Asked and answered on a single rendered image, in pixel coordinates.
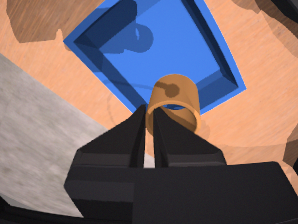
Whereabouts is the blue tray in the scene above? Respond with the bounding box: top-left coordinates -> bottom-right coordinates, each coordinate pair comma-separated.
63,0 -> 247,115

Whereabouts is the bronze bushing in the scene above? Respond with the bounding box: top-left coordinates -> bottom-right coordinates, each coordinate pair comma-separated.
145,74 -> 201,136

